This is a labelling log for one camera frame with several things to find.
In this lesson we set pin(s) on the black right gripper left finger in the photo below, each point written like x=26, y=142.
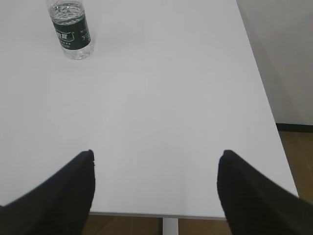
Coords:
x=58, y=206

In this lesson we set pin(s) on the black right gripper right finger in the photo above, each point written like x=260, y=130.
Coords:
x=255, y=205

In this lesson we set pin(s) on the clear green-label water bottle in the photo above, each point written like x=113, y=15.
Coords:
x=70, y=23

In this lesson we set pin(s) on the white table leg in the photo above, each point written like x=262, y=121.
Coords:
x=170, y=226

